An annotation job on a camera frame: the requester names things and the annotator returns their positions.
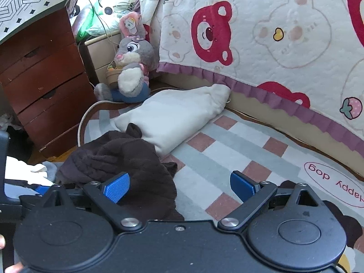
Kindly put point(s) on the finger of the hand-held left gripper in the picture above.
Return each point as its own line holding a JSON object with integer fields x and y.
{"x": 42, "y": 190}

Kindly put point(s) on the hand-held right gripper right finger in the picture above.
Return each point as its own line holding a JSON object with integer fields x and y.
{"x": 241, "y": 184}

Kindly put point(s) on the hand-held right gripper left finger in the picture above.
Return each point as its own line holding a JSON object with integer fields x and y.
{"x": 117, "y": 188}

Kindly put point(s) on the dark brown knit sweater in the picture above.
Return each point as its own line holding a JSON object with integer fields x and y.
{"x": 125, "y": 159}

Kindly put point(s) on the person's left hand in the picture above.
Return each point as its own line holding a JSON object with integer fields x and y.
{"x": 14, "y": 268}

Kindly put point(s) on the grey cloth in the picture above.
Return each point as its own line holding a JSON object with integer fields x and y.
{"x": 52, "y": 170}

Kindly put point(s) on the white garment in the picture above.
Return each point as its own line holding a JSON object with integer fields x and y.
{"x": 20, "y": 170}

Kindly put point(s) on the crumpled white plastic bag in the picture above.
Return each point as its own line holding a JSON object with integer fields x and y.
{"x": 8, "y": 122}

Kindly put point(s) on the wooden chest of drawers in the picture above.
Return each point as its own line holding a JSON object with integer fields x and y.
{"x": 42, "y": 76}

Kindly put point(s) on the grey plush rabbit toy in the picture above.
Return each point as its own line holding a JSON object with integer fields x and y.
{"x": 133, "y": 62}

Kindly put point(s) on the beige bedside cabinet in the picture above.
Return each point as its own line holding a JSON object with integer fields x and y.
{"x": 101, "y": 57}

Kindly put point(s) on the bear printed bedspread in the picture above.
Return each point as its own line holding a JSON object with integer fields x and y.
{"x": 270, "y": 34}

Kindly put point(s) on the green plastic bag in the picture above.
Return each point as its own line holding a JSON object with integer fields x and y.
{"x": 91, "y": 22}

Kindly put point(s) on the black white patterned cloth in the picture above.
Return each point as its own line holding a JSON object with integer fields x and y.
{"x": 31, "y": 0}

